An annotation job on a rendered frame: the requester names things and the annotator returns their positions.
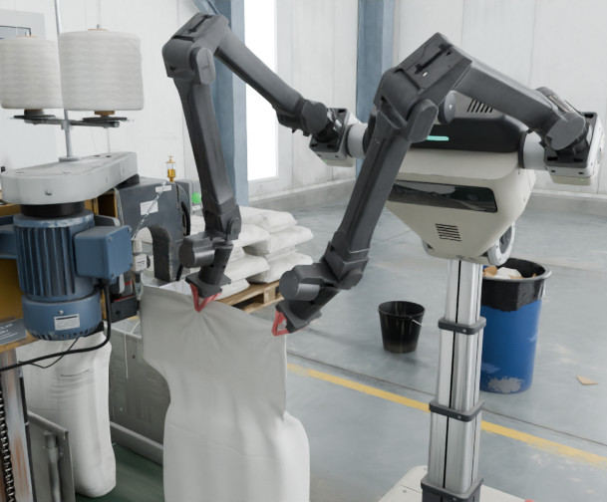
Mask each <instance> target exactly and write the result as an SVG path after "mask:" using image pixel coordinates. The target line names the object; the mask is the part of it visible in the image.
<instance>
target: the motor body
mask: <svg viewBox="0 0 607 502"><path fill-rule="evenodd" d="M93 219H94V213H93V211H91V210H89V209H84V211H82V212H79V213H75V214H70V215H62V216H45V217H40V216H27V215H24V214H22V213H19V214H16V215H15V216H14V217H13V223H14V226H13V230H14V239H15V248H16V257H17V266H18V275H19V284H20V289H21V291H23V292H24V293H25V294H23V295H22V297H21V302H22V309H23V317H24V324H25V328H26V330H27V331H28V332H29V333H30V335H31V336H32V337H34V338H36V339H39V340H43V341H67V340H73V339H77V338H80V337H83V336H85V335H87V334H89V333H91V332H92V331H94V330H95V329H96V328H97V326H98V324H99V323H100V321H101V318H102V311H101V302H102V300H101V294H100V289H99V288H98V287H97V286H95V285H94V282H93V277H82V276H79V275H78V273H77V270H76V261H75V250H74V238H75V236H76V234H78V233H80V232H83V231H85V230H88V229H90V228H93V227H95V220H93Z"/></svg>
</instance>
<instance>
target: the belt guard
mask: <svg viewBox="0 0 607 502"><path fill-rule="evenodd" d="M95 155H96V154H94V155H89V156H83V157H82V160H83V159H100V160H97V161H93V162H89V163H85V164H66V163H70V162H74V161H62V162H61V161H56V162H50V163H45V164H39V165H34V166H28V167H23V168H17V169H12V170H7V171H3V172H1V173H0V182H1V191H2V200H3V201H5V202H9V203H15V204H56V203H68V202H76V201H83V200H88V199H92V198H95V197H98V196H99V195H101V194H103V193H104V192H106V191H108V190H109V189H111V188H113V187H114V186H116V185H118V184H119V183H121V182H123V181H124V180H126V179H128V178H130V177H131V176H133V175H135V174H136V173H138V160H137V154H136V153H135V152H132V151H114V152H105V153H100V154H98V155H100V156H95ZM107 155H111V156H112V157H106V156H107Z"/></svg>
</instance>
